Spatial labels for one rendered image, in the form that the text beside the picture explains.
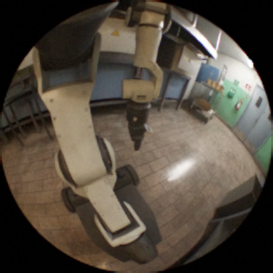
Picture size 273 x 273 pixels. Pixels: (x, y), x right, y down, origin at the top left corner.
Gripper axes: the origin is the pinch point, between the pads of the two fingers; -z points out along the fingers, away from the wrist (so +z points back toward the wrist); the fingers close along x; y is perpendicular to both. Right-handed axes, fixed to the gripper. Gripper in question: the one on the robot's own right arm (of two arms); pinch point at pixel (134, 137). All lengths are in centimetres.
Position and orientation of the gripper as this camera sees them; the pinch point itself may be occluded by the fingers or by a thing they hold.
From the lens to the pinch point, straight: 46.1
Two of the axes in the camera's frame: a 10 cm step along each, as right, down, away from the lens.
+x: -2.3, -7.0, 6.7
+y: -9.7, 0.9, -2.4
